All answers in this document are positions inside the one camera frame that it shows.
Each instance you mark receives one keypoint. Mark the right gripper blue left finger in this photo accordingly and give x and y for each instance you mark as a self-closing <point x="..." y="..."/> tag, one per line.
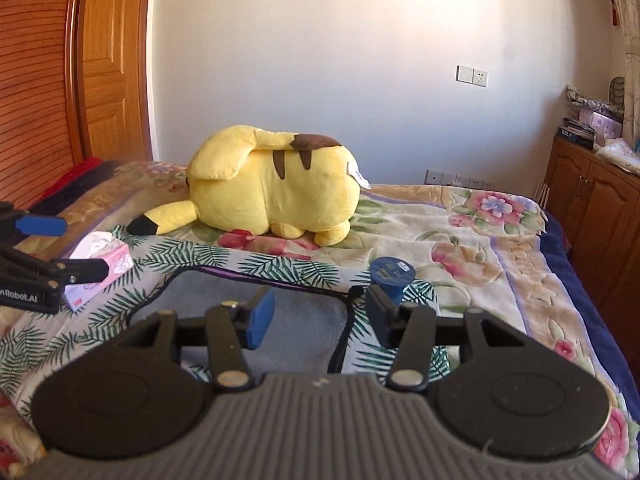
<point x="232" y="327"/>

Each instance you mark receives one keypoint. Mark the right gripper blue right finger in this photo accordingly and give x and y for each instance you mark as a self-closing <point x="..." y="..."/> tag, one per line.
<point x="410" y="331"/>

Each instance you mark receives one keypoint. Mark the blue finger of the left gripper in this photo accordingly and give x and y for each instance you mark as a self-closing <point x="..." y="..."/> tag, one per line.
<point x="32" y="224"/>

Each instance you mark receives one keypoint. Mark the purple and grey towel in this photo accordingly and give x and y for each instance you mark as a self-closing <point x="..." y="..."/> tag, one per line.
<point x="310" y="327"/>

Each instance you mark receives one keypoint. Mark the wooden room door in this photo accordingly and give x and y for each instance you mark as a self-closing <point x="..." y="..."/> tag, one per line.
<point x="111" y="79"/>

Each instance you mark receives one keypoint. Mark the palm leaf print cloth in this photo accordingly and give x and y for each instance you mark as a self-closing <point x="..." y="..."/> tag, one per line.
<point x="35" y="345"/>

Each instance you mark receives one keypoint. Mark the white pink tissue box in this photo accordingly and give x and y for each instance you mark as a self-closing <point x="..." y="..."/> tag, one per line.
<point x="98" y="261"/>

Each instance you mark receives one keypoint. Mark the dark blue cup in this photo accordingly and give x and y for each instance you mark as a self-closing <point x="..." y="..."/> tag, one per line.
<point x="393" y="276"/>

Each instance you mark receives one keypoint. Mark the red blanket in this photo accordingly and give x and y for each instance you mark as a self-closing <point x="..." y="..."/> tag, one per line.
<point x="70" y="186"/>

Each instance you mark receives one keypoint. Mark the yellow pikachu plush toy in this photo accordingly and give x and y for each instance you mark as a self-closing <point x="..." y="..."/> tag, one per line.
<point x="250" y="179"/>

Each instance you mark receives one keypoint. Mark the dark blue bed sheet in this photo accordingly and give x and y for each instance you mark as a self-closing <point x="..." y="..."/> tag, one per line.
<point x="602" y="341"/>

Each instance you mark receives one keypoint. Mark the wooden cabinet row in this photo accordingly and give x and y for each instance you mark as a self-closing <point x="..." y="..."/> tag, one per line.
<point x="597" y="206"/>

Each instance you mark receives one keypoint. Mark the clutter boxes on cabinet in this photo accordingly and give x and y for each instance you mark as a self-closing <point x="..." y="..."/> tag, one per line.
<point x="598" y="127"/>

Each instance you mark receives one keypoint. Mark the floral curtain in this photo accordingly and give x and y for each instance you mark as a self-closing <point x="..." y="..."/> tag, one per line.
<point x="625" y="0"/>

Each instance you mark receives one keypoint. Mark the wall power outlet strip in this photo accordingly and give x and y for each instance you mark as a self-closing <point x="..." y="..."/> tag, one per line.
<point x="433" y="177"/>

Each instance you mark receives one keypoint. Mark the white wall switch plate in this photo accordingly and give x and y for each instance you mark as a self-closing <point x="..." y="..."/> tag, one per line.
<point x="469" y="75"/>

